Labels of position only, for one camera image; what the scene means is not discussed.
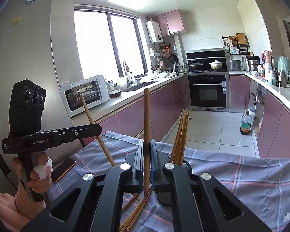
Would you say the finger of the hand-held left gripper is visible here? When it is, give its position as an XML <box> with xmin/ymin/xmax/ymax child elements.
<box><xmin>42</xmin><ymin>123</ymin><xmax>102</xmax><ymax>144</ymax></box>

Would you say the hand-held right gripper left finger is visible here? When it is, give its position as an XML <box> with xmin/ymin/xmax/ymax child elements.
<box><xmin>22</xmin><ymin>140</ymin><xmax>145</xmax><ymax>232</ymax></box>

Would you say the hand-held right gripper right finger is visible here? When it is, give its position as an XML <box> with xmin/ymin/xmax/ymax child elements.
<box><xmin>150</xmin><ymin>139</ymin><xmax>272</xmax><ymax>232</ymax></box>

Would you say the light bamboo chopstick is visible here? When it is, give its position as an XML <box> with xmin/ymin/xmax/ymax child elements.
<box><xmin>80</xmin><ymin>95</ymin><xmax>140</xmax><ymax>201</ymax></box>
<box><xmin>144</xmin><ymin>88</ymin><xmax>151</xmax><ymax>206</ymax></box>

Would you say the black mesh utensil holder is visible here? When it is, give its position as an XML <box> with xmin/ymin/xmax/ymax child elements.
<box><xmin>156</xmin><ymin>159</ymin><xmax>194</xmax><ymax>206</ymax></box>

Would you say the bunch of bamboo chopsticks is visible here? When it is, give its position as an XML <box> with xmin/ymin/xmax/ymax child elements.
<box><xmin>119</xmin><ymin>109</ymin><xmax>189</xmax><ymax>232</ymax></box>

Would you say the person's left forearm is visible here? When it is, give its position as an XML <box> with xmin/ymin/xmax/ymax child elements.
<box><xmin>0</xmin><ymin>189</ymin><xmax>31</xmax><ymax>226</ymax></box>

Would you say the person's left hand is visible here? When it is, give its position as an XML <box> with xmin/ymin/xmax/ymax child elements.
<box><xmin>11</xmin><ymin>151</ymin><xmax>54</xmax><ymax>219</ymax></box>

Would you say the white microwave oven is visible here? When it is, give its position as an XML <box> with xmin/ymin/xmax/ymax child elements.
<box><xmin>59</xmin><ymin>75</ymin><xmax>110</xmax><ymax>119</ymax></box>

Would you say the smartphone orange case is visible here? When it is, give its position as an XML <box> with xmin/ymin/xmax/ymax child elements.
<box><xmin>51</xmin><ymin>159</ymin><xmax>77</xmax><ymax>183</ymax></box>

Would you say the white finger bandage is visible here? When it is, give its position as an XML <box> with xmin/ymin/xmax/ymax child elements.
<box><xmin>34</xmin><ymin>158</ymin><xmax>54</xmax><ymax>180</ymax></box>

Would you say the pink base cabinet run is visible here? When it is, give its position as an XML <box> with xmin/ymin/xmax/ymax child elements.
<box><xmin>228</xmin><ymin>71</ymin><xmax>290</xmax><ymax>159</ymax></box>
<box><xmin>70</xmin><ymin>74</ymin><xmax>188</xmax><ymax>148</ymax></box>

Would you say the grey refrigerator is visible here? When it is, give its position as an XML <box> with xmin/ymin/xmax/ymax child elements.
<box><xmin>0</xmin><ymin>0</ymin><xmax>74</xmax><ymax>194</ymax></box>

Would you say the blue-grey plaid cloth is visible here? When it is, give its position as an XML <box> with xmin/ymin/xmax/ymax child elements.
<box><xmin>47</xmin><ymin>130</ymin><xmax>290</xmax><ymax>232</ymax></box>

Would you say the black built-in oven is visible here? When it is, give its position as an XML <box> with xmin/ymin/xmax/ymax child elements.
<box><xmin>187</xmin><ymin>74</ymin><xmax>230</xmax><ymax>112</ymax></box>

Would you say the kitchen window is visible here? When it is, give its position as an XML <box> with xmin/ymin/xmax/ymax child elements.
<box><xmin>74</xmin><ymin>3</ymin><xmax>145</xmax><ymax>80</ymax></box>

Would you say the cooking oil bottle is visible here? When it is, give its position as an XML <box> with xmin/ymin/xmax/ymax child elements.
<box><xmin>240</xmin><ymin>110</ymin><xmax>254</xmax><ymax>136</ymax></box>

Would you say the black cooking pot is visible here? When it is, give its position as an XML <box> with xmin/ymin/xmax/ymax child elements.
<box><xmin>188</xmin><ymin>60</ymin><xmax>205</xmax><ymax>72</ymax></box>

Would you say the white casserole pot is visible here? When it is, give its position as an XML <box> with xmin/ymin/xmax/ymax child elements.
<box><xmin>209</xmin><ymin>60</ymin><xmax>224</xmax><ymax>70</ymax></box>

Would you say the black range hood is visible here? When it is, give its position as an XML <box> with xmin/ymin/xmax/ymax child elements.
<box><xmin>186</xmin><ymin>49</ymin><xmax>226</xmax><ymax>72</ymax></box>

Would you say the white water heater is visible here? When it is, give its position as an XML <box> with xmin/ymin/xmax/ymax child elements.
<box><xmin>146</xmin><ymin>20</ymin><xmax>163</xmax><ymax>43</ymax></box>

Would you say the steel stockpot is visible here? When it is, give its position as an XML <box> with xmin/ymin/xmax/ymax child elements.
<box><xmin>247</xmin><ymin>56</ymin><xmax>260</xmax><ymax>72</ymax></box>

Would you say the pink kettle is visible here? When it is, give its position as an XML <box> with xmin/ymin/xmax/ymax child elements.
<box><xmin>263</xmin><ymin>50</ymin><xmax>273</xmax><ymax>66</ymax></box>

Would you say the steel thermos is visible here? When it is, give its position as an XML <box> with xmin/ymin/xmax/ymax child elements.
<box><xmin>280</xmin><ymin>70</ymin><xmax>288</xmax><ymax>88</ymax></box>

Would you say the green fan in plastic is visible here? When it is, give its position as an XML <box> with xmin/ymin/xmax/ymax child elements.
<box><xmin>277</xmin><ymin>56</ymin><xmax>290</xmax><ymax>85</ymax></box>

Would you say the pink wall cabinet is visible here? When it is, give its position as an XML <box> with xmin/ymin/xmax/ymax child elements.
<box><xmin>152</xmin><ymin>10</ymin><xmax>185</xmax><ymax>37</ymax></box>

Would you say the black wall rack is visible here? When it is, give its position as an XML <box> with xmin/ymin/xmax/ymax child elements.
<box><xmin>222</xmin><ymin>32</ymin><xmax>250</xmax><ymax>55</ymax></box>

